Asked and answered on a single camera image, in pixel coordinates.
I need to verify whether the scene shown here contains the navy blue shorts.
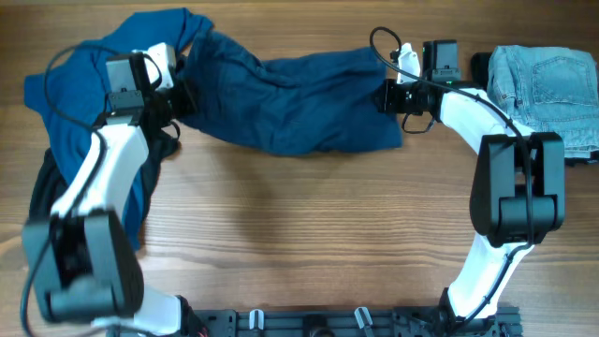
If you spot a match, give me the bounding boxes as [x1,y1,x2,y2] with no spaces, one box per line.
[182,31,402,155]

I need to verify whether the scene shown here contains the light blue denim jeans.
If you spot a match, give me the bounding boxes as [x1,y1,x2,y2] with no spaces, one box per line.
[486,45,599,159]

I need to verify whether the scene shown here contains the black folded garment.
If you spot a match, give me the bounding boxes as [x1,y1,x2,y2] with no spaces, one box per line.
[470,51,599,166]

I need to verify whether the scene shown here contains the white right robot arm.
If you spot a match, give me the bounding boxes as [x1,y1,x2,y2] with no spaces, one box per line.
[377,40,565,331]

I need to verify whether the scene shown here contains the black garment under t-shirt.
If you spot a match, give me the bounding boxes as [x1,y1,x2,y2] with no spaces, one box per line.
[29,130,180,227]

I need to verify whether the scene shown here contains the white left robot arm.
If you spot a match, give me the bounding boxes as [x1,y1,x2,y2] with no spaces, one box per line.
[20,43,208,336]

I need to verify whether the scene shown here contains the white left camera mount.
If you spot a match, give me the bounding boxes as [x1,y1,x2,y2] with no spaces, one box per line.
[136,42,176,91]

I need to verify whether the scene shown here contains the teal blue t-shirt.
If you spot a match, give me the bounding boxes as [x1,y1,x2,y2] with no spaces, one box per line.
[24,7,213,250]

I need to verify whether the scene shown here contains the black camera cable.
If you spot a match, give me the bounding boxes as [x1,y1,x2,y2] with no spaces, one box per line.
[368,26,537,324]

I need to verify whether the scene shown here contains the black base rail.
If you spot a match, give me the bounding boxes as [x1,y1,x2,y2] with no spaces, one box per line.
[186,306,523,337]

